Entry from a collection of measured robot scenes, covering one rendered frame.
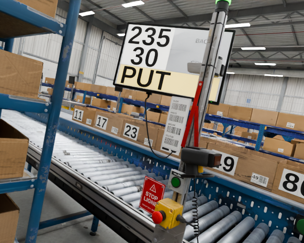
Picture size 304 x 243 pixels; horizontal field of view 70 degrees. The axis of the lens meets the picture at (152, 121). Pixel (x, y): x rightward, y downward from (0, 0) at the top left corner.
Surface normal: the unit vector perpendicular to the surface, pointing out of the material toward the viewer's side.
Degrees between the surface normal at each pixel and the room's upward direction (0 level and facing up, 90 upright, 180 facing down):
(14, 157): 91
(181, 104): 90
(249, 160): 90
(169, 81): 86
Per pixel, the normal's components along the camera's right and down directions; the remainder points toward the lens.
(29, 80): 0.76, 0.20
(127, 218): -0.63, -0.09
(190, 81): -0.32, -0.08
